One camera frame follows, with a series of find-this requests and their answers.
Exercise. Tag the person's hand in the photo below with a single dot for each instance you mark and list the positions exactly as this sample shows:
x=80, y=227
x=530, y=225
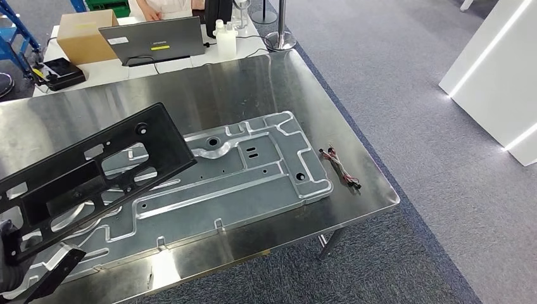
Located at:
x=152, y=15

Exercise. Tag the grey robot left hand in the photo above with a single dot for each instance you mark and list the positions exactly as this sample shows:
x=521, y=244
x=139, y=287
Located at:
x=9, y=256

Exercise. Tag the black plastic plate frame part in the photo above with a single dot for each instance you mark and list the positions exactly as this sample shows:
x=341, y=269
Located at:
x=168, y=142

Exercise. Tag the stainless steel workbench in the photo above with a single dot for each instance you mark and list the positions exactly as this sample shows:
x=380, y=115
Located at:
x=209, y=92

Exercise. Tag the blue metal shelf rack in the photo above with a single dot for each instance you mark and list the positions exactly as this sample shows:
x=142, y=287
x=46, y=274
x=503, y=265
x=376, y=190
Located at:
x=21, y=26

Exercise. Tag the person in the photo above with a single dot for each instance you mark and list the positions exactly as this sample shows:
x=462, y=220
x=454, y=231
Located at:
x=168, y=5

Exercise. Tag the grey laptop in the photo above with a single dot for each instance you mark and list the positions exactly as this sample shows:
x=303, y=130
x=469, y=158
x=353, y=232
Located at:
x=155, y=40

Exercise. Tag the green plastic crate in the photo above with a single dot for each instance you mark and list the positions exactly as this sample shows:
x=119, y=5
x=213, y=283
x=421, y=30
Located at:
x=107, y=6

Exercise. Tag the black upright box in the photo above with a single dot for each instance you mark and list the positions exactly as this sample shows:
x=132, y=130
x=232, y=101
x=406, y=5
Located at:
x=218, y=16

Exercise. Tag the white desk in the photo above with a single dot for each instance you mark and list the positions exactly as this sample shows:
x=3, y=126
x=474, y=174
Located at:
x=105, y=73

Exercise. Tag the brown cardboard box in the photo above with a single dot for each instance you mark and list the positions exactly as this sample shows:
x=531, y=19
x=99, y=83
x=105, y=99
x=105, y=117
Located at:
x=82, y=42

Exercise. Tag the white plastic bottle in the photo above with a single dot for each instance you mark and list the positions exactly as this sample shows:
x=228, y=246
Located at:
x=225, y=44

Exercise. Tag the clear plastic cup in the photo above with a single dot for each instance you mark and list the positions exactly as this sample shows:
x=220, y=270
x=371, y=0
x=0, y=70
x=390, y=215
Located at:
x=241, y=14

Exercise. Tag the black handheld controller device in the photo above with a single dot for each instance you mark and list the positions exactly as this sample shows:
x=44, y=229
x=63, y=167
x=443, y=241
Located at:
x=63, y=73

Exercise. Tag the black pole round base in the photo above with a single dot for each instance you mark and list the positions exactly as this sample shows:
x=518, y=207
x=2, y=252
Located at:
x=5, y=86

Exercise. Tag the stamped grey metal panel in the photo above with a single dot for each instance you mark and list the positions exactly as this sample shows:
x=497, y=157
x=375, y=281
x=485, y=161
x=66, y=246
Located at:
x=251, y=197

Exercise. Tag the black stanchion post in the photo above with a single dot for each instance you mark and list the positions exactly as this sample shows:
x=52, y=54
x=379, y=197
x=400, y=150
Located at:
x=264, y=17

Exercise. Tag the chrome stanchion post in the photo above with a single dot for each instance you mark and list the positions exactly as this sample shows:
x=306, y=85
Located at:
x=280, y=42

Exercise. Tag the white display wall light strip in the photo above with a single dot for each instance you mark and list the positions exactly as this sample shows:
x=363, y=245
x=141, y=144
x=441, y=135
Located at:
x=491, y=71

